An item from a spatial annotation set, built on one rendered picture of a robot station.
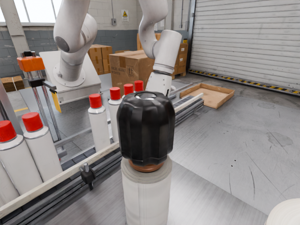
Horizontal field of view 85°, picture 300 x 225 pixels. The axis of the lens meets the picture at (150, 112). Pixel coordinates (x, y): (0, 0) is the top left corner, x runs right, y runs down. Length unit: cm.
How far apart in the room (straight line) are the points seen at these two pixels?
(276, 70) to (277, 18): 102
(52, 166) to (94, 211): 16
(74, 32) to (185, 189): 72
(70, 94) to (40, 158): 74
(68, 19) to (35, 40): 502
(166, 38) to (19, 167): 59
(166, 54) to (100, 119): 35
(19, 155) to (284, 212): 49
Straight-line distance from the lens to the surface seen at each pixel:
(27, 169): 49
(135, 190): 27
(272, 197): 63
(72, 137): 56
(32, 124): 45
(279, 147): 86
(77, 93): 119
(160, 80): 67
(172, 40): 68
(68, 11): 81
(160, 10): 62
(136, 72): 90
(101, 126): 52
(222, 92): 134
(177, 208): 45
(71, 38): 83
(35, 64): 50
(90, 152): 61
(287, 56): 444
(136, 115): 19
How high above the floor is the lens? 126
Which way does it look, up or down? 27 degrees down
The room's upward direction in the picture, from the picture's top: straight up
